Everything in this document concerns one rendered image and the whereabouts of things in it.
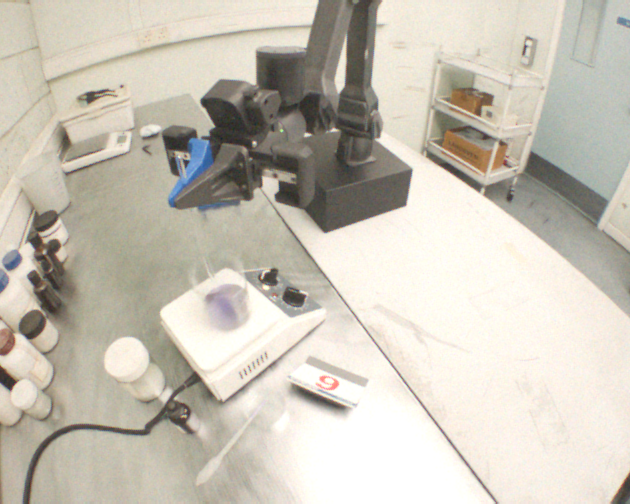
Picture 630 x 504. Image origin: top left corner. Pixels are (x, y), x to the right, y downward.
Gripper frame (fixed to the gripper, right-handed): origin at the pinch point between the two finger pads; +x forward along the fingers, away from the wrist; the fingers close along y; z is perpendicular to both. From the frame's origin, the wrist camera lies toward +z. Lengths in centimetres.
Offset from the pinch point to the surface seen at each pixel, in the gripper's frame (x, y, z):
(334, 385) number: 1.6, 15.7, -23.9
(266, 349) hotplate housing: 2.1, 6.5, -20.9
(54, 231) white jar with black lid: 2, -53, -22
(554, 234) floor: -203, 111, -115
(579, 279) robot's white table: -38, 55, -26
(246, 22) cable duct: -125, -87, 6
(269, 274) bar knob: -8.3, 0.7, -19.7
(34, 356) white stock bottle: 22.6, -23.8, -20.8
